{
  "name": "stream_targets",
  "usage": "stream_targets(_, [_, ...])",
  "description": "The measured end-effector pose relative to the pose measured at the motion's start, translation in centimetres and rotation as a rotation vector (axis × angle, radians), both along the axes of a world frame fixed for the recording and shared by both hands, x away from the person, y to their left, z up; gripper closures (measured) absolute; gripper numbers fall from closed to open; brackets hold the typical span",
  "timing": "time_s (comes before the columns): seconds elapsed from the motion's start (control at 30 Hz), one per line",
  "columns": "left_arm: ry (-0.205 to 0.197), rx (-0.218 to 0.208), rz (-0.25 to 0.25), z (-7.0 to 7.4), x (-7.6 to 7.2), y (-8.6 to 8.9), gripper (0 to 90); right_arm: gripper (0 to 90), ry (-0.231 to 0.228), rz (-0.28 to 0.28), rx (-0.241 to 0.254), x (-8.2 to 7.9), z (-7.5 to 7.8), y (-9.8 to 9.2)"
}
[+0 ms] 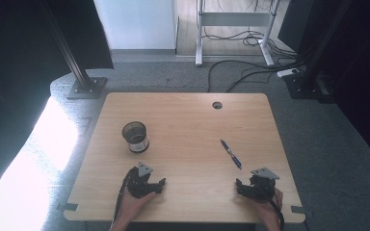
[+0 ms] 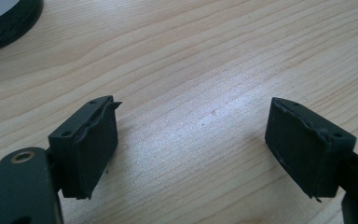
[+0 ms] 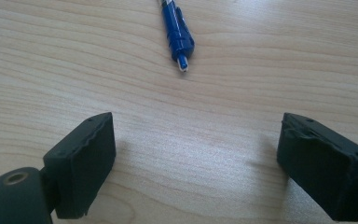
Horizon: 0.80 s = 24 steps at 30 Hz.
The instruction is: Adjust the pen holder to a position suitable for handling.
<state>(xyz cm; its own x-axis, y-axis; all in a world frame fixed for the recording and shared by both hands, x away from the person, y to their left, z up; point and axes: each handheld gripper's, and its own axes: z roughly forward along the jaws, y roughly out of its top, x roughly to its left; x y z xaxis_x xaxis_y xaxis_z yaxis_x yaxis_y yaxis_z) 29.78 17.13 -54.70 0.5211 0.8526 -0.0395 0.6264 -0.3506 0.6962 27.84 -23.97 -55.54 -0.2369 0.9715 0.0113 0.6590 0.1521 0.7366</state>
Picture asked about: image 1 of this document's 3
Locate dark curtain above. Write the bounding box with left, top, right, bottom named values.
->
left=0, top=0, right=115, bottom=211
left=277, top=0, right=370, bottom=172

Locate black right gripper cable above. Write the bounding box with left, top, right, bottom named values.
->
left=263, top=189, right=285, bottom=231

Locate tangle of black cables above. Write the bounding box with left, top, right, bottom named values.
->
left=201, top=27, right=299, bottom=62

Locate white desk frame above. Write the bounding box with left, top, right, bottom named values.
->
left=195, top=0, right=282, bottom=67

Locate black mesh pen cup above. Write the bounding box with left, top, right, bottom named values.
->
left=121, top=120, right=150, bottom=154

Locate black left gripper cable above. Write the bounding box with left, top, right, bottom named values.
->
left=111, top=167, right=135, bottom=227

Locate person's right hand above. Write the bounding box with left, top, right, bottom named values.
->
left=253, top=188, right=284, bottom=222

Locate blue pen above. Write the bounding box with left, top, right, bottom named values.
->
left=220, top=139, right=243, bottom=170

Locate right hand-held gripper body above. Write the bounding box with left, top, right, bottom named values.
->
left=249, top=167, right=280, bottom=203

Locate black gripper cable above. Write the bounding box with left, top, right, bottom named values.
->
left=263, top=189, right=285, bottom=231
left=111, top=167, right=135, bottom=227

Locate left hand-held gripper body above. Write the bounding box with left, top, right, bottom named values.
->
left=126, top=162, right=157, bottom=199

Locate person's left hand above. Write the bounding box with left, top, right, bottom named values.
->
left=119, top=188, right=158, bottom=222

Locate white panel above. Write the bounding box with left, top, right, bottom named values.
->
left=92, top=0, right=177, bottom=51

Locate long black floor cable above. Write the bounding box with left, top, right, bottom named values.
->
left=206, top=59, right=306, bottom=94

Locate white power strip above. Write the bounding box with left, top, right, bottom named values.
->
left=276, top=67, right=301, bottom=79

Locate black metal stand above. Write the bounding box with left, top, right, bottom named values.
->
left=283, top=0, right=356, bottom=104
left=36, top=0, right=108, bottom=101

